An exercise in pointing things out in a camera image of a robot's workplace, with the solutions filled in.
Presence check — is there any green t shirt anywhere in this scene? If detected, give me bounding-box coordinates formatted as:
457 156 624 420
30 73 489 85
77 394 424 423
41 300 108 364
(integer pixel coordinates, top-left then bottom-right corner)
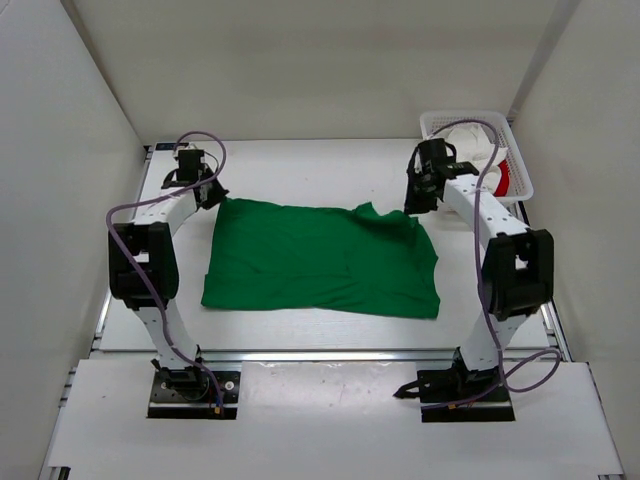
201 199 440 319

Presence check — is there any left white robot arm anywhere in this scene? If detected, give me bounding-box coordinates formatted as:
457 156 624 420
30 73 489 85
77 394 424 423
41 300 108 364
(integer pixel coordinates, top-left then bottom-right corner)
105 144 228 406

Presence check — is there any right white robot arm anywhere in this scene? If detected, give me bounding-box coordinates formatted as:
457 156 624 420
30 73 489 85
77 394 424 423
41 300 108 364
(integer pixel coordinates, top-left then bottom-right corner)
404 138 554 400

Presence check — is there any dark table label sticker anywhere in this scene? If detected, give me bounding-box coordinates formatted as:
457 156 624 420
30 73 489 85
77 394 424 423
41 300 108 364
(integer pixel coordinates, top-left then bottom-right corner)
154 142 185 151

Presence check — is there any white t shirt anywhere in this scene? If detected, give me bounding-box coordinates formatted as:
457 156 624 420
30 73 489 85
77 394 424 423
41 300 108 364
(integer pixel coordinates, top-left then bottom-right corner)
442 123 508 194

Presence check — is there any red t shirt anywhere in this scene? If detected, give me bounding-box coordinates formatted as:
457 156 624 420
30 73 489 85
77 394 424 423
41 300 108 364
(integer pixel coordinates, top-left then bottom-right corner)
494 160 511 197

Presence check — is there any white plastic basket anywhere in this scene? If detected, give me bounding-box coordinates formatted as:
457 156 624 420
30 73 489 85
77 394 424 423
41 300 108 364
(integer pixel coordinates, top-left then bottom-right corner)
420 110 534 206

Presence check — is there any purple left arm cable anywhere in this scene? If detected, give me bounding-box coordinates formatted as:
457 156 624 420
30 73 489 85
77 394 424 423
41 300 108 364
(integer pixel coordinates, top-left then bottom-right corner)
106 130 227 396

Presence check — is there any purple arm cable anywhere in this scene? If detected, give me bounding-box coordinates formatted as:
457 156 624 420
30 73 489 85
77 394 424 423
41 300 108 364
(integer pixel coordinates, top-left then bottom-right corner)
432 119 563 395
106 130 227 396

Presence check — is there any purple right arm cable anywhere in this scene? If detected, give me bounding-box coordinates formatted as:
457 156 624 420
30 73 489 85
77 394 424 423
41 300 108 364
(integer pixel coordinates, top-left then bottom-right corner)
432 119 563 395

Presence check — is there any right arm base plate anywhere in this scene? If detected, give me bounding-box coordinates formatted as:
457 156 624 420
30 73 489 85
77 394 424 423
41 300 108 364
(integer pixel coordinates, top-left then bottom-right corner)
393 360 516 423

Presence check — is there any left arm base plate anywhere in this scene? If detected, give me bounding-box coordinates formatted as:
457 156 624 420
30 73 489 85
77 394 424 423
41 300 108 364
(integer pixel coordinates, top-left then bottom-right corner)
147 360 241 420

